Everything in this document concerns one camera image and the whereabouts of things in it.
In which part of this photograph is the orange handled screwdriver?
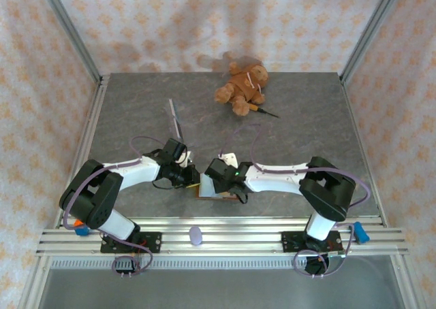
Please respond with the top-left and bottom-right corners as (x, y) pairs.
(247, 99), (282, 119)

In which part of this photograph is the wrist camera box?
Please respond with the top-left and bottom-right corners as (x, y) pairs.
(178, 150), (196, 167)
(219, 151), (240, 169)

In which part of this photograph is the brown leather card holder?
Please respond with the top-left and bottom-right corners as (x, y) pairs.
(193, 172), (241, 201)

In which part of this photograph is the black electronics box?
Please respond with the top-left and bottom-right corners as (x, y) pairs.
(114, 258), (140, 275)
(305, 254), (330, 275)

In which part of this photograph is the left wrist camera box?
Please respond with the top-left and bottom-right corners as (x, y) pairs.
(178, 150), (196, 167)

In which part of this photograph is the lavender oval pebble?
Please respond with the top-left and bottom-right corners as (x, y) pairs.
(188, 225), (203, 246)

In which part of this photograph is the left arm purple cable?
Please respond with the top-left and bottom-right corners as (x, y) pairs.
(63, 135), (191, 278)

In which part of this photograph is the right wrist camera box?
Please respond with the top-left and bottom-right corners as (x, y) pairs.
(219, 151), (240, 169)

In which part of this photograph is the brown teddy bear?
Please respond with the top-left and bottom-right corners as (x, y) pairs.
(213, 61), (269, 116)

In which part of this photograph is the orange blue toy block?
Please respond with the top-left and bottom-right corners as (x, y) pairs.
(72, 220), (92, 237)

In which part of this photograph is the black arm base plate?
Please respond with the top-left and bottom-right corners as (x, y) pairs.
(99, 231), (163, 255)
(279, 230), (343, 255)

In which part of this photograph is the aluminium side rail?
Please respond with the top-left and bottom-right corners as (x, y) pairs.
(339, 73), (390, 227)
(53, 74), (110, 229)

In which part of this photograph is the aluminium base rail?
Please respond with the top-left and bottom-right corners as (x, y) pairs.
(35, 216), (409, 257)

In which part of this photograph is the aluminium frame post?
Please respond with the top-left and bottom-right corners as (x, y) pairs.
(35, 0), (104, 82)
(339, 0), (407, 84)

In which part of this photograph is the metal vent grille strip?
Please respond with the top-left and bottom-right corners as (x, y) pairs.
(49, 257), (398, 271)

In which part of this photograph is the blue plastic clamp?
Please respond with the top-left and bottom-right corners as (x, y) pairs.
(352, 221), (371, 244)

